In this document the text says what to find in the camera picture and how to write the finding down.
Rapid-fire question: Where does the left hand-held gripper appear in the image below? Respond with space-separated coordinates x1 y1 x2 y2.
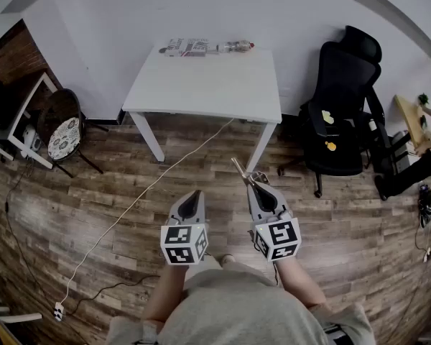
160 189 210 266

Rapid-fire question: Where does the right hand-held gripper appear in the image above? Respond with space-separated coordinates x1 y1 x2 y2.
231 157 302 262

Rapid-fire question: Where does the person's right forearm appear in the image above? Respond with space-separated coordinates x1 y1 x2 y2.
274 257 328 308

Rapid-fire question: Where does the person's left forearm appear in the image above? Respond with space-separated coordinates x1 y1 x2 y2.
143 262 190 323

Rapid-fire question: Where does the person's beige trouser leg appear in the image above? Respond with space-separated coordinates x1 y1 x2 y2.
185 253 238 287

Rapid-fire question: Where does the person's grey shirt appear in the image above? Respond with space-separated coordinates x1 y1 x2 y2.
106 267 376 345

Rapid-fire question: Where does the white table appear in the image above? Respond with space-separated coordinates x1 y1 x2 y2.
121 41 283 174

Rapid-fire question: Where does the clear plastic bottle red cap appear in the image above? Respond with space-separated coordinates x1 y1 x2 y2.
215 40 256 54

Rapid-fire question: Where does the flag print box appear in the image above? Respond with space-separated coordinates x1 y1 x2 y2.
164 37 210 58

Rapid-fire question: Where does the black office chair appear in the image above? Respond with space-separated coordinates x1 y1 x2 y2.
277 25 396 199

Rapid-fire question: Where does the floral seat cushion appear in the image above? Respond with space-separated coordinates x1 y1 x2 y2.
47 116 81 161

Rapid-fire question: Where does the white drawer unit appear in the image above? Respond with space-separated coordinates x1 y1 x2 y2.
393 131 423 174

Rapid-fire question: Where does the wooden board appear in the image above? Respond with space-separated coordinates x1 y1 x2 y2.
394 94 431 150

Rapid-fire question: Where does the black round back chair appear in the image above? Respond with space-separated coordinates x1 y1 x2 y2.
37 88 109 179

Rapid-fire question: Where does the white side desk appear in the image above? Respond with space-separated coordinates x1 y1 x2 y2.
0 70 58 170

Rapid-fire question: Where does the white appliance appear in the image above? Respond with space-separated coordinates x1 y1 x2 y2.
21 124 42 157

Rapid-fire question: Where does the green black bag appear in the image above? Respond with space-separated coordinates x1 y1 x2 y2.
417 184 431 228

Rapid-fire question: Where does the white floor cable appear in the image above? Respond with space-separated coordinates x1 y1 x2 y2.
62 117 235 305

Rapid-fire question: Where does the black floor cable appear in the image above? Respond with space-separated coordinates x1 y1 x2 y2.
64 274 162 316

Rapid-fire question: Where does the black white striped strap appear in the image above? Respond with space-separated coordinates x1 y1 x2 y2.
323 321 349 345

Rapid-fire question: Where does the white metal frame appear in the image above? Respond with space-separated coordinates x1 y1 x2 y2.
0 303 43 325

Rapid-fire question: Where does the thin black cable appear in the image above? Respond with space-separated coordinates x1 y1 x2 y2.
3 158 64 312

